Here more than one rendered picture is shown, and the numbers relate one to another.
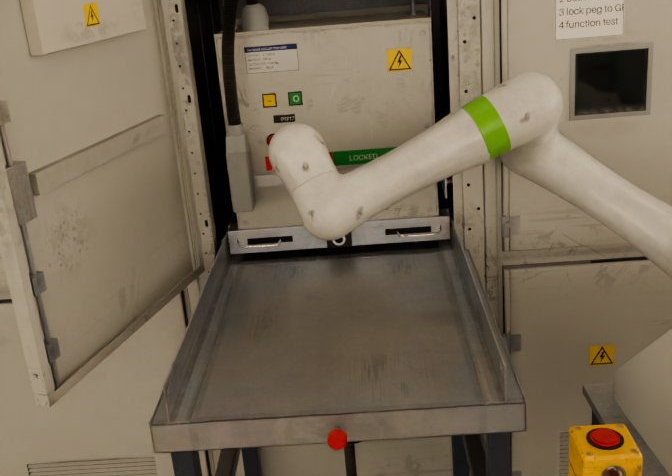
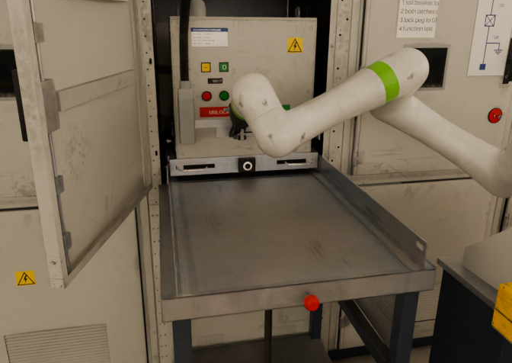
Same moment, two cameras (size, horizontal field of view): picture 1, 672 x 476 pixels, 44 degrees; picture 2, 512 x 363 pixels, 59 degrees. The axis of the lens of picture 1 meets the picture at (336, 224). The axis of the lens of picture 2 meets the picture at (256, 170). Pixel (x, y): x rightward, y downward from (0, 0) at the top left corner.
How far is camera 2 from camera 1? 0.56 m
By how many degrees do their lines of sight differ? 14
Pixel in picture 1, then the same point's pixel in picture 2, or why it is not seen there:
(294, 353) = (250, 241)
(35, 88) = (58, 23)
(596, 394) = (449, 263)
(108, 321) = (98, 220)
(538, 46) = (385, 41)
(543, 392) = not seen: hidden behind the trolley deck
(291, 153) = (254, 91)
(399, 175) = (330, 111)
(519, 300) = not seen: hidden behind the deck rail
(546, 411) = not seen: hidden behind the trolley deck
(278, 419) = (264, 290)
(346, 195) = (295, 123)
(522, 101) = (408, 65)
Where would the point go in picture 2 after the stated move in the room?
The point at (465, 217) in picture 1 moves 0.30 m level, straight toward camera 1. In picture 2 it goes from (330, 152) to (353, 180)
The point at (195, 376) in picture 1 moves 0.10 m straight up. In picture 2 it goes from (182, 259) to (180, 220)
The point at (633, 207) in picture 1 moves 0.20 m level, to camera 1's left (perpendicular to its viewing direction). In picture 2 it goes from (464, 140) to (403, 144)
